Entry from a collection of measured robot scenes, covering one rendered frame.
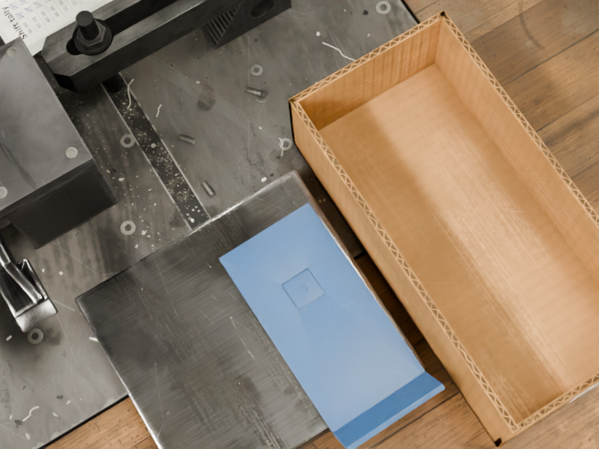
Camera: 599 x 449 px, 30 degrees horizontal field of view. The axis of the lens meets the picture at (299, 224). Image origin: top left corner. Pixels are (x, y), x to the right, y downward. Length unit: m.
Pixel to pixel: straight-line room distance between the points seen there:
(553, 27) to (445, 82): 0.09
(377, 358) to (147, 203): 0.19
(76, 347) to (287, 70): 0.24
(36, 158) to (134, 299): 0.11
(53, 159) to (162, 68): 0.14
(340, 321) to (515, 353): 0.12
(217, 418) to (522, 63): 0.33
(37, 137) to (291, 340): 0.20
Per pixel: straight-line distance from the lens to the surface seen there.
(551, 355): 0.75
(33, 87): 0.73
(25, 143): 0.72
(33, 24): 0.80
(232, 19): 0.80
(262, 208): 0.75
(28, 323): 0.68
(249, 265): 0.73
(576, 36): 0.83
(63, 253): 0.78
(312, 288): 0.72
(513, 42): 0.82
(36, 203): 0.72
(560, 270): 0.76
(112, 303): 0.74
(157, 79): 0.81
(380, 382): 0.71
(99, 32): 0.75
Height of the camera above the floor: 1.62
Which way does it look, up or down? 72 degrees down
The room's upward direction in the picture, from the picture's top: 7 degrees counter-clockwise
